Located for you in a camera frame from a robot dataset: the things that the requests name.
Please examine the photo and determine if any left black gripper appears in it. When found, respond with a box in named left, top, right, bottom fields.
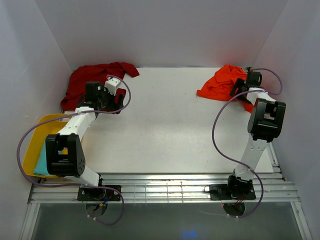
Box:
left=97, top=84, right=124, bottom=114

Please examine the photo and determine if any orange t shirt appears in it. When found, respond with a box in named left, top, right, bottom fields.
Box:
left=196, top=64, right=247, bottom=102

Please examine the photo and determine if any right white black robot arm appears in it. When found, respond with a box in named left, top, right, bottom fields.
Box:
left=225, top=67, right=286, bottom=199

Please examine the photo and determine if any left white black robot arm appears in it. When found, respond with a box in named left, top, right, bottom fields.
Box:
left=45, top=76, right=126, bottom=200

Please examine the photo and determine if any dark red t shirt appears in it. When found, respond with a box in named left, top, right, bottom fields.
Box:
left=60, top=62, right=140, bottom=111

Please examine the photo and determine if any yellow plastic tray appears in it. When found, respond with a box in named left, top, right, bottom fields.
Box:
left=22, top=119, right=68, bottom=179

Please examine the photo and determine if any teal folded t shirt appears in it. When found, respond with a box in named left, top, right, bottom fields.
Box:
left=33, top=144, right=50, bottom=176

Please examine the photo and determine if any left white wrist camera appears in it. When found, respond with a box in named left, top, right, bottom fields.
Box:
left=104, top=76, right=122, bottom=96

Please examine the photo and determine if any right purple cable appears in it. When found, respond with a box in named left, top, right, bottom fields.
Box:
left=199, top=67, right=284, bottom=219

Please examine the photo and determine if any purple cable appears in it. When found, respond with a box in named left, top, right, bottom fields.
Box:
left=16, top=74, right=132, bottom=226
left=199, top=67, right=284, bottom=219

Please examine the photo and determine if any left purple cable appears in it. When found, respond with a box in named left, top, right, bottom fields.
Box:
left=16, top=74, right=132, bottom=226

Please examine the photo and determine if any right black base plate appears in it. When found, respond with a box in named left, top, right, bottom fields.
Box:
left=208, top=184, right=256, bottom=201

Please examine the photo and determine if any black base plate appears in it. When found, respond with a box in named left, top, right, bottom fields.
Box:
left=208, top=184, right=256, bottom=201
left=77, top=187, right=121, bottom=202

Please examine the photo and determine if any aluminium rail frame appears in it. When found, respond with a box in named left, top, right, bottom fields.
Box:
left=22, top=145, right=312, bottom=240

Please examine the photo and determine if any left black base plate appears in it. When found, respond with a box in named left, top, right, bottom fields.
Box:
left=77, top=187, right=121, bottom=202

